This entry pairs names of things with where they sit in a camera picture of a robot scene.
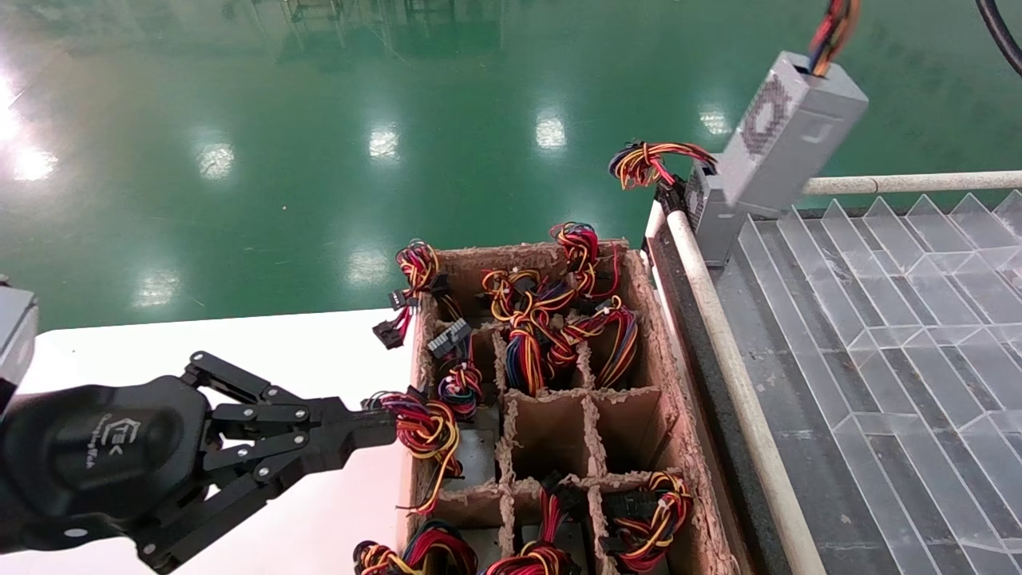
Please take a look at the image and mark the grey power supply with wires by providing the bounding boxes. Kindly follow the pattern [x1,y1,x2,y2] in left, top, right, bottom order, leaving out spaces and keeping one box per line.
[608,140,759,268]
[721,0,871,220]

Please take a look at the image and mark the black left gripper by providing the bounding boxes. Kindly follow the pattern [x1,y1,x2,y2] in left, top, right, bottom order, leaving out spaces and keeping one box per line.
[0,374,398,574]

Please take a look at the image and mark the brown cardboard divider box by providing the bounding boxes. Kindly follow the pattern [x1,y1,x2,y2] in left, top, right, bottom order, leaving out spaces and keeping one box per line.
[395,240,739,575]

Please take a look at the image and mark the black conveyor frame strip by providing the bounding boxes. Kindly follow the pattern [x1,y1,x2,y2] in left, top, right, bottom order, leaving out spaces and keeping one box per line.
[645,232,791,575]

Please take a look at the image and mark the clear plastic divider tray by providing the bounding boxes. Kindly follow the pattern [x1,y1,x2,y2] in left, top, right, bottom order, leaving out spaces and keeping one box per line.
[719,190,1022,575]

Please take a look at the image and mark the power supply colourful wire bundle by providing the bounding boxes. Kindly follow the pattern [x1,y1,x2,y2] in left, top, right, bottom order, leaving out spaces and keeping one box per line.
[479,269,560,320]
[363,389,500,516]
[427,318,486,420]
[353,521,478,575]
[483,471,588,575]
[503,315,552,396]
[551,297,640,392]
[599,471,694,574]
[549,222,620,300]

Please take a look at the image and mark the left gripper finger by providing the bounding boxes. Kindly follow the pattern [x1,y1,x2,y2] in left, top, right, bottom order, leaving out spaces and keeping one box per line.
[184,350,398,440]

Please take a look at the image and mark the white conveyor cross pipe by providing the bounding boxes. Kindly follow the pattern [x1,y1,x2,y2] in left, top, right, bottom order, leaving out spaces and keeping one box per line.
[802,170,1022,197]

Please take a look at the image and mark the power supply with hanging connectors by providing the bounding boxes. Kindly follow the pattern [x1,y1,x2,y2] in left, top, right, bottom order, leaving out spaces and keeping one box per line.
[372,240,462,351]

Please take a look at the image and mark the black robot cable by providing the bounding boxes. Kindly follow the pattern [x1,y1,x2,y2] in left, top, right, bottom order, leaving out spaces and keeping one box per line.
[976,0,1022,78]

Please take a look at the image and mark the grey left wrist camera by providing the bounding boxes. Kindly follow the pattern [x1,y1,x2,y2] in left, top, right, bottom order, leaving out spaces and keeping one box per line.
[0,280,38,392]

